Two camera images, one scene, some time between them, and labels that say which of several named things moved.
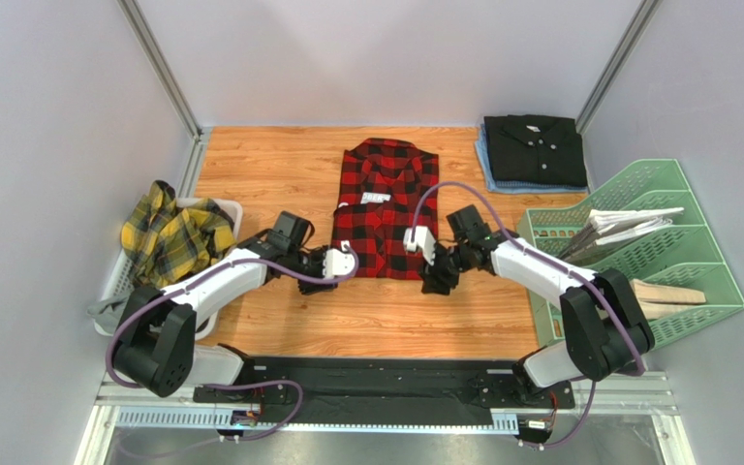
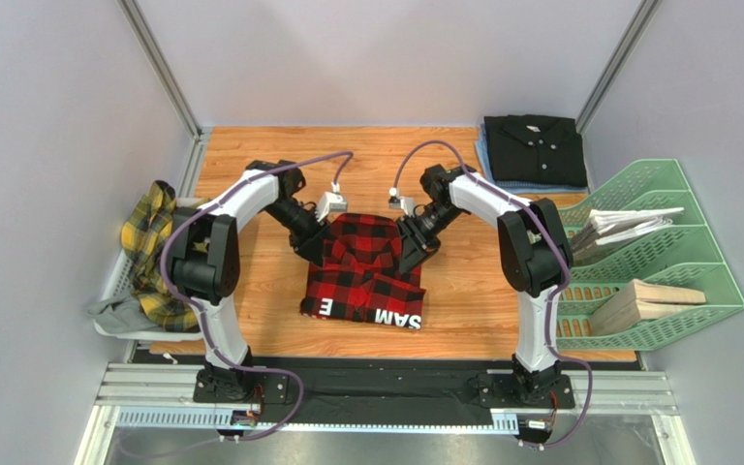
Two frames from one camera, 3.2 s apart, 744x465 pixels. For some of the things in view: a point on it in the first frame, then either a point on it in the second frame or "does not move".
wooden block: (653, 297) does not move
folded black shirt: (536, 149) does not move
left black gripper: (308, 288) -> (309, 243)
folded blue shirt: (513, 187) does not move
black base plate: (386, 388) does not move
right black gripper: (439, 273) -> (415, 241)
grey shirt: (108, 312) does not move
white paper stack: (609, 226) does not move
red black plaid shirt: (383, 183) -> (360, 277)
